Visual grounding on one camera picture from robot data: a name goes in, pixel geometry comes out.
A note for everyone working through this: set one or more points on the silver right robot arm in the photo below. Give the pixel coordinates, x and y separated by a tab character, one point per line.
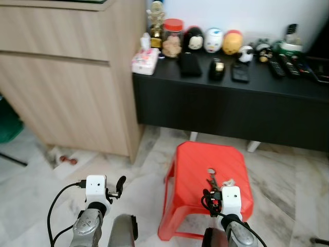
241	234

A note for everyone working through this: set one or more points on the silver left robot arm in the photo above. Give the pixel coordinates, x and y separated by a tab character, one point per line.
87	229

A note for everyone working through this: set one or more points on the red plastic stool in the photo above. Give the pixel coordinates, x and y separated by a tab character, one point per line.
193	170

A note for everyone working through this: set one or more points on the small red dumbbell toy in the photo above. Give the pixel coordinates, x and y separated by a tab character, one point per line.
68	160

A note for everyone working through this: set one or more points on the black low sideboard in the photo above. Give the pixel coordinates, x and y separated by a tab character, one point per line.
226	110

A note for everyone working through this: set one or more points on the thin black rod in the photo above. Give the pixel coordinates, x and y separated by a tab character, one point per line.
13	159

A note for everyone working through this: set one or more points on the light wooden cabinet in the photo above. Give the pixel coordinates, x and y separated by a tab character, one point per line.
67	87

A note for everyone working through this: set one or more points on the pink tissue pack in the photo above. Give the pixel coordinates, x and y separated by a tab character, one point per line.
145	62

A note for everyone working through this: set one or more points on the dark green object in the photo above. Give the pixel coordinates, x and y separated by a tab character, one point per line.
9	123

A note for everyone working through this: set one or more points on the black tape dispenser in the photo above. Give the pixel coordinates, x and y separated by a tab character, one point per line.
217	69

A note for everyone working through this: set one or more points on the small flat black pouch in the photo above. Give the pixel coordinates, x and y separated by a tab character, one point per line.
240	72

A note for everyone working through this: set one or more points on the black wallet case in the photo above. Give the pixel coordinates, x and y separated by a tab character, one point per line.
189	65

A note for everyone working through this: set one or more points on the black remote control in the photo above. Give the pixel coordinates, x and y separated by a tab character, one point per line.
276	68
291	66

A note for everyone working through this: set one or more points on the small panda figurine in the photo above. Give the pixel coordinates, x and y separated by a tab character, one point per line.
245	54

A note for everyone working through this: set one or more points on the clear jar with red lid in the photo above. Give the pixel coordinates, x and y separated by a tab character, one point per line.
172	38

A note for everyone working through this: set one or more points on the small dark figurine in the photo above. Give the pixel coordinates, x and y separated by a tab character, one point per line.
263	52

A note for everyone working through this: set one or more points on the yellow round figurine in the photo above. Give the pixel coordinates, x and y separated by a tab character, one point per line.
232	43

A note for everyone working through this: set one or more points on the black white-faced round figurine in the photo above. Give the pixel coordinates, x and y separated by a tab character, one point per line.
194	38

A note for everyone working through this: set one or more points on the flat black device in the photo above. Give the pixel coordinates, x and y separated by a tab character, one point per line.
317	69

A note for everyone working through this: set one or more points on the gold trophy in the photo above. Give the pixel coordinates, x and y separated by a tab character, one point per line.
156	20

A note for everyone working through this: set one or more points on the green white container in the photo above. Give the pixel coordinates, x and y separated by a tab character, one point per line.
288	48

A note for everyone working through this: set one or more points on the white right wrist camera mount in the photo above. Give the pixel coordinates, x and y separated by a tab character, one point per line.
231	200

